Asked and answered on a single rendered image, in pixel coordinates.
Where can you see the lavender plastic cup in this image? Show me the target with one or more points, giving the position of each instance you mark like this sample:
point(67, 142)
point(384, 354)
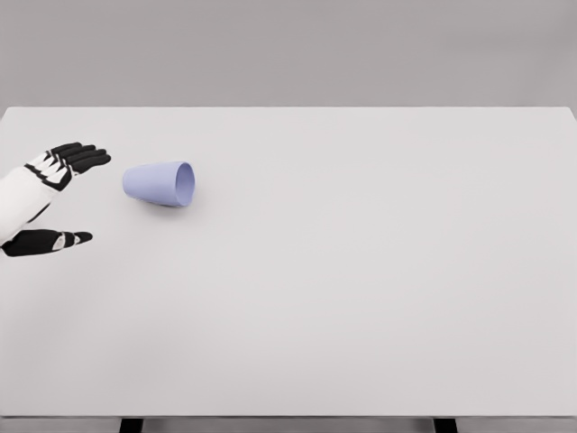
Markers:
point(153, 184)

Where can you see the white black-striped left robot hand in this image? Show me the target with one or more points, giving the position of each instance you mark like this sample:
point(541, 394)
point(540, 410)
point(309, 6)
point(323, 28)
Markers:
point(22, 194)

